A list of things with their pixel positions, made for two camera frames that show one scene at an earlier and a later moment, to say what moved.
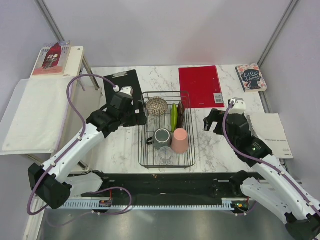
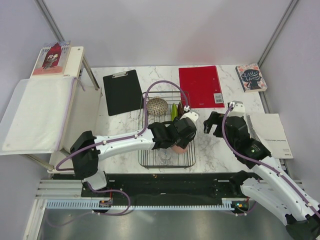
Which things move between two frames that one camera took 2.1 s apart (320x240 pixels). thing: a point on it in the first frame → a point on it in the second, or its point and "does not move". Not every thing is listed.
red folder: x=200 y=87 does not move
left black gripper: x=138 y=119 → x=184 y=143
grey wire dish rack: x=166 y=138 does not move
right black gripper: x=214 y=116 does not move
